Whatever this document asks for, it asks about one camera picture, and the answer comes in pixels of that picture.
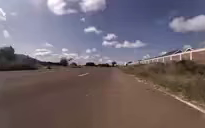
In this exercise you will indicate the brown asphalt road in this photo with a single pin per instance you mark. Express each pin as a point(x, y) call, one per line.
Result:
point(96, 100)

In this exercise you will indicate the dry grass verge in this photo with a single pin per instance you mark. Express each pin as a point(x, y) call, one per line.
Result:
point(183, 78)

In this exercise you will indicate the long low pale building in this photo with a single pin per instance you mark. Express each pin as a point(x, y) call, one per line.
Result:
point(186, 55)

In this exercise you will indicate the pale kerb strip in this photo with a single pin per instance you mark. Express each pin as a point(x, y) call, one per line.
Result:
point(180, 98)

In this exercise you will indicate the row of dark trees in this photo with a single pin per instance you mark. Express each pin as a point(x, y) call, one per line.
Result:
point(10, 60)

